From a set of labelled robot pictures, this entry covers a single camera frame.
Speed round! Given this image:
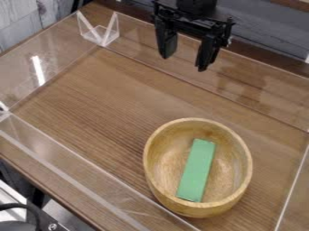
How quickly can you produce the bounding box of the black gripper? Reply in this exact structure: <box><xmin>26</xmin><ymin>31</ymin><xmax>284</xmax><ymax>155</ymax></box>
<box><xmin>152</xmin><ymin>0</ymin><xmax>235</xmax><ymax>72</ymax></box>

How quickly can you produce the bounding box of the green rectangular block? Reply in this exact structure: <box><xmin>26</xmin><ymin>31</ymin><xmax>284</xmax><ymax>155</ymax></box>
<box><xmin>176</xmin><ymin>139</ymin><xmax>216</xmax><ymax>202</ymax></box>

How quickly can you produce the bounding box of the brown wooden bowl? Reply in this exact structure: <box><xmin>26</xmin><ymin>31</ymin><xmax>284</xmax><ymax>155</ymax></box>
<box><xmin>141</xmin><ymin>117</ymin><xmax>252</xmax><ymax>218</ymax></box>

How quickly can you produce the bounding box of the clear acrylic corner bracket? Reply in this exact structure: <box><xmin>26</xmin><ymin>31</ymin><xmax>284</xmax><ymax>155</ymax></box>
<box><xmin>76</xmin><ymin>12</ymin><xmax>118</xmax><ymax>47</ymax></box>

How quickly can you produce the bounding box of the clear acrylic front wall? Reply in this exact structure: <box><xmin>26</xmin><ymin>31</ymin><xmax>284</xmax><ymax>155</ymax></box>
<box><xmin>0</xmin><ymin>112</ymin><xmax>199</xmax><ymax>231</ymax></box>

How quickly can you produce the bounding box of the black cable lower left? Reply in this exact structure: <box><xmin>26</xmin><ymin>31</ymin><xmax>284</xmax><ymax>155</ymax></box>
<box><xmin>0</xmin><ymin>203</ymin><xmax>42</xmax><ymax>231</ymax></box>

